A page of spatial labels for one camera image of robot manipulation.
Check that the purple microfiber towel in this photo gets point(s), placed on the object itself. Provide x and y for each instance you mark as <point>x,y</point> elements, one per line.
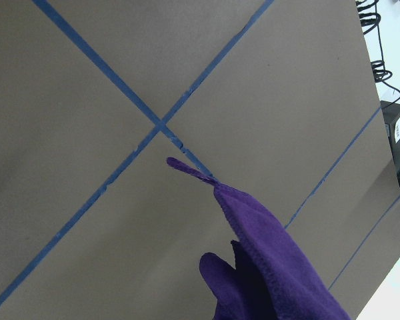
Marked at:
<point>271,278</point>

